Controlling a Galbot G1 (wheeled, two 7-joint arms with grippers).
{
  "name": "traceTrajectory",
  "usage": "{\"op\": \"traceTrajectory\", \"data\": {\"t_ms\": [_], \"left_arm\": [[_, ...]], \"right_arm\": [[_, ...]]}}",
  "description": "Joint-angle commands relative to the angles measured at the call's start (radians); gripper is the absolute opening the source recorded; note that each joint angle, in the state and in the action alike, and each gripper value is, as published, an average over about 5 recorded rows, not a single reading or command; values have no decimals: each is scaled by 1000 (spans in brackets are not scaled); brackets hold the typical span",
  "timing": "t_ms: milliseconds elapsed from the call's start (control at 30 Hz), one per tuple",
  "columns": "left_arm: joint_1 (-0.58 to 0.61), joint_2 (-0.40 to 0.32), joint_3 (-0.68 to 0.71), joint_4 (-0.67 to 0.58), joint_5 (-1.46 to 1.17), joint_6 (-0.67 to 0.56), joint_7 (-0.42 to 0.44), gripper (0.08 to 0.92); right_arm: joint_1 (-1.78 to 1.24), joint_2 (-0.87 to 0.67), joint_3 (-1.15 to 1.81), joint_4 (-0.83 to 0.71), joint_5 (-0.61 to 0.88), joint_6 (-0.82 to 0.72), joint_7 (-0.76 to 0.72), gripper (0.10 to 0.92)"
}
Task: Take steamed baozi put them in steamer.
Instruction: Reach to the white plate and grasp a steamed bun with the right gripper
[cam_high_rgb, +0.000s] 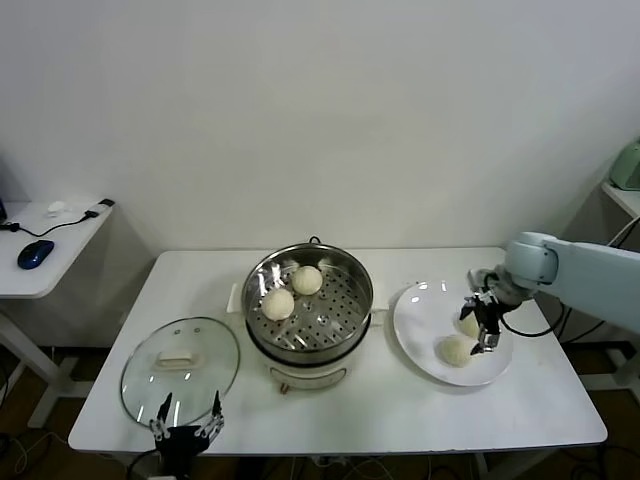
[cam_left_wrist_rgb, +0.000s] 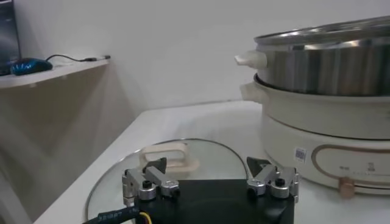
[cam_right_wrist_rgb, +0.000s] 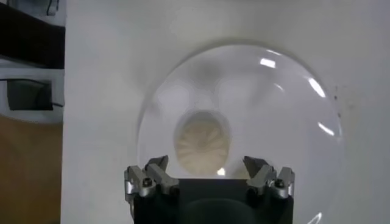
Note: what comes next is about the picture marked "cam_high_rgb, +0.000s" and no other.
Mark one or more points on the blue computer mouse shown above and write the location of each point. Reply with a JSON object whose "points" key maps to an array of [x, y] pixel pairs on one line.
{"points": [[35, 253]]}

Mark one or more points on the white steamed baozi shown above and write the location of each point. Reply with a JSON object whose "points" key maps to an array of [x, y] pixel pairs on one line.
{"points": [[307, 280], [277, 305], [454, 352], [469, 327]]}

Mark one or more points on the stainless steel steamer basket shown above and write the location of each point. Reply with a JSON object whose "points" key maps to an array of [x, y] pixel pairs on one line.
{"points": [[350, 285]]}

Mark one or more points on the light blue right robot arm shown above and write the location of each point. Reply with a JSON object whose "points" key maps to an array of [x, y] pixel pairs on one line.
{"points": [[585, 270]]}

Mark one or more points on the small black adapter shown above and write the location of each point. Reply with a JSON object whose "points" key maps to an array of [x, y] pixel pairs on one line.
{"points": [[105, 203]]}

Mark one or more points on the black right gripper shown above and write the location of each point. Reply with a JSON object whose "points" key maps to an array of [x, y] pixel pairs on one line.
{"points": [[487, 315]]}

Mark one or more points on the white electric cooking pot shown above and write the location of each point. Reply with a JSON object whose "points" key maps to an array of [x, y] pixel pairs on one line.
{"points": [[307, 375]]}

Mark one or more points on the pale green appliance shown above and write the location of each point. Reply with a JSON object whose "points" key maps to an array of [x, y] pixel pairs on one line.
{"points": [[627, 167]]}

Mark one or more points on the round glass pot lid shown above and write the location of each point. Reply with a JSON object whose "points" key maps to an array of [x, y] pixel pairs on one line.
{"points": [[150, 350]]}

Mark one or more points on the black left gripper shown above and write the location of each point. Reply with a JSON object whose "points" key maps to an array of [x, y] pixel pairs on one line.
{"points": [[180, 440]]}

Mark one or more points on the white round plate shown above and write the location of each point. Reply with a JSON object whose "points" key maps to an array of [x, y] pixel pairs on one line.
{"points": [[425, 320]]}

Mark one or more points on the small white crumpled object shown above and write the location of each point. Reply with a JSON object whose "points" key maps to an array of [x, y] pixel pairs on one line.
{"points": [[56, 208]]}

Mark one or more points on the white side desk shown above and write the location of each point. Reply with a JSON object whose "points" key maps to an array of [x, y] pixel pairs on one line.
{"points": [[65, 250]]}

